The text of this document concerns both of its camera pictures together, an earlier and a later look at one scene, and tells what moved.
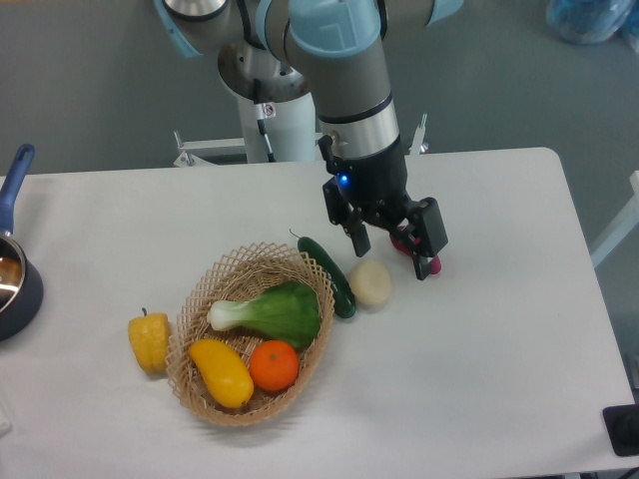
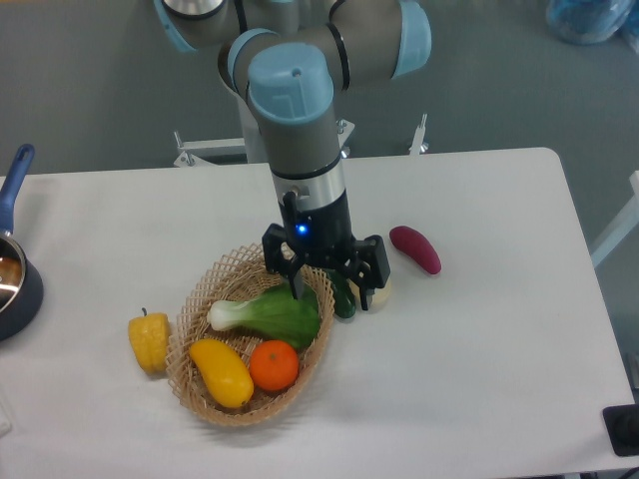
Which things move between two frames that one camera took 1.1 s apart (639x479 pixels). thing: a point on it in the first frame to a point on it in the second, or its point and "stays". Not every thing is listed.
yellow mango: (227, 375) stays
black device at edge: (622, 425) stays
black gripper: (377, 188) to (323, 236)
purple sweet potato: (400, 244) stays
